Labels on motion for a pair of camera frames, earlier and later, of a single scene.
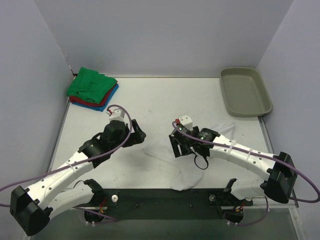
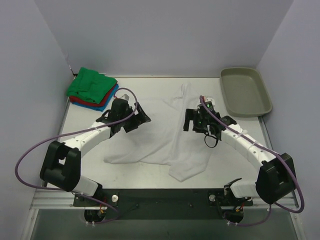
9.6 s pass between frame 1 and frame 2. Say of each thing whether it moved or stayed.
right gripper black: moved
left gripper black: moved
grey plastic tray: stayed
